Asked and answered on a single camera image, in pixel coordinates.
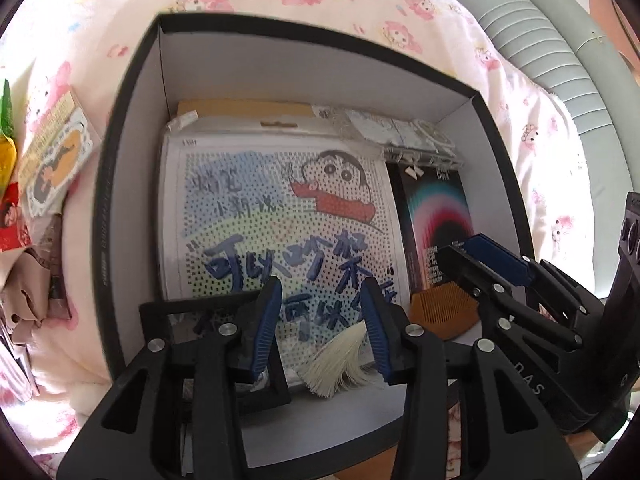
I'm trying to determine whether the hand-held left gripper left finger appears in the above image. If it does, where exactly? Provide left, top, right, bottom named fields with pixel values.
left=56, top=276, right=283, bottom=480

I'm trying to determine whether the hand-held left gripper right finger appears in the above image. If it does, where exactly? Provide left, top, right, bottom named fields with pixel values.
left=360, top=277, right=583, bottom=480

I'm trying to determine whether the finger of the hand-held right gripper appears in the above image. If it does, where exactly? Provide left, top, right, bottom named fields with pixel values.
left=437, top=244, right=583, bottom=361
left=462, top=232, right=606, bottom=333

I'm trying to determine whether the brown wooden comb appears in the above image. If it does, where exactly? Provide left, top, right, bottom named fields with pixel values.
left=410, top=285, right=483, bottom=342

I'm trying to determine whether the white tassel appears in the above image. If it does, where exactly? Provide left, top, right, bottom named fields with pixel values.
left=297, top=327, right=386, bottom=400

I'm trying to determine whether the black box with rainbow print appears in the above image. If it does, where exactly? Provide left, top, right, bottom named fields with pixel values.
left=385, top=162, right=476, bottom=293

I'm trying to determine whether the black square frame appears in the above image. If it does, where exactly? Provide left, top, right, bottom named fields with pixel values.
left=139, top=294, right=292, bottom=413

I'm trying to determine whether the cartoon bead art pack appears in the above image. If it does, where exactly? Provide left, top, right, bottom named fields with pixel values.
left=157, top=115, right=411, bottom=401

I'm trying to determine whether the clear cartoon phone case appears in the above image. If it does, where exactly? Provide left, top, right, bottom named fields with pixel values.
left=312, top=104, right=463, bottom=170

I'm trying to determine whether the black cardboard storage box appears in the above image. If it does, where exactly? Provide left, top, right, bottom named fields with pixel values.
left=90, top=12, right=536, bottom=480

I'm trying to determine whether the kraft paper envelope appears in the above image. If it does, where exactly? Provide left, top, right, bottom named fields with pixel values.
left=175, top=100, right=313, bottom=121

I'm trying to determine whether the grey padded headboard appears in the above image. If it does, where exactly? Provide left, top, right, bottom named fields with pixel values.
left=430, top=0, right=640, bottom=196

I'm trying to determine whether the red snack packet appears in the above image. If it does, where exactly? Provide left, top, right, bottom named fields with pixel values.
left=0, top=180, right=31, bottom=253

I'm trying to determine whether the yellow snack packet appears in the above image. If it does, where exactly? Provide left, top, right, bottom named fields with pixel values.
left=0, top=132, right=18, bottom=196

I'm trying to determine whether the green packet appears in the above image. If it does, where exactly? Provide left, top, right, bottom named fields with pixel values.
left=0, top=79, right=16, bottom=136

